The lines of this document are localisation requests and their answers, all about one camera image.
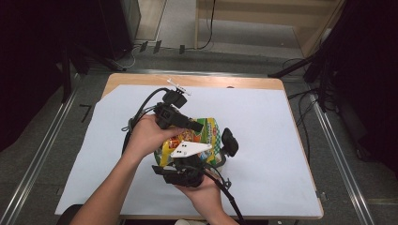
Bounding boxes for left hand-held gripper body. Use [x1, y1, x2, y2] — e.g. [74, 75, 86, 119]
[153, 78, 191, 129]

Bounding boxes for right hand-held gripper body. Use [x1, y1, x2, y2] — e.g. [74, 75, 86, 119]
[162, 141, 213, 188]

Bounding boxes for yellow green spouted pouch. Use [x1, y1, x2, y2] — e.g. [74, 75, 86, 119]
[154, 117, 223, 168]

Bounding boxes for clear jar with black lid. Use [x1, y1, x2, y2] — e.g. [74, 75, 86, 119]
[205, 127, 239, 173]

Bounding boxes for person's right hand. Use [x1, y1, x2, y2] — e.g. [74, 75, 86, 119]
[175, 177, 224, 217]

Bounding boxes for person's left hand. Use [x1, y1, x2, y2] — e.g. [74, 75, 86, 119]
[125, 113, 186, 158]

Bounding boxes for white crumpled object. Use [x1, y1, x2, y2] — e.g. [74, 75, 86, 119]
[175, 218, 206, 225]

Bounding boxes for wooden table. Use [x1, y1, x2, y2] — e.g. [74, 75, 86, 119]
[93, 73, 325, 221]

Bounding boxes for white table sheet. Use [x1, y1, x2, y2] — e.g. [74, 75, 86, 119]
[54, 83, 323, 218]

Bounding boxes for black cabinet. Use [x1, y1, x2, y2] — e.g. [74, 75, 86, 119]
[97, 0, 142, 61]

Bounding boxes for black metal stand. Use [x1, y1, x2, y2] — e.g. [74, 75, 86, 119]
[59, 41, 127, 105]
[267, 46, 345, 113]

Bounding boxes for dark curtain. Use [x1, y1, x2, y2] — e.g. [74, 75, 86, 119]
[0, 0, 106, 153]
[313, 0, 398, 181]

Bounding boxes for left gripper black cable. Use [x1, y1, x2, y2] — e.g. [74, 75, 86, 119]
[121, 87, 172, 155]

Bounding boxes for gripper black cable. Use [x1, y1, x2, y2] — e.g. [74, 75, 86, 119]
[203, 163, 247, 225]
[121, 87, 172, 155]

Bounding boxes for metal floor rail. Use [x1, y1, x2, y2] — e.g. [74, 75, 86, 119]
[0, 73, 84, 225]
[90, 68, 270, 78]
[308, 92, 376, 225]

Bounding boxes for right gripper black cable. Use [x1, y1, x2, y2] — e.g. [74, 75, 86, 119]
[203, 163, 247, 225]

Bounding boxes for white floor cable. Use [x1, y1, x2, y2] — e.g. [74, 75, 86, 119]
[112, 46, 138, 70]

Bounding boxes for hanging black cable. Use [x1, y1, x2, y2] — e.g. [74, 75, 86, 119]
[196, 0, 217, 51]

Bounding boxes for black floor cables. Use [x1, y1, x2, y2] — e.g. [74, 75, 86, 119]
[282, 57, 341, 158]

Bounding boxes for light wooden furniture frame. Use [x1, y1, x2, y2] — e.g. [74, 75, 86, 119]
[194, 0, 345, 58]

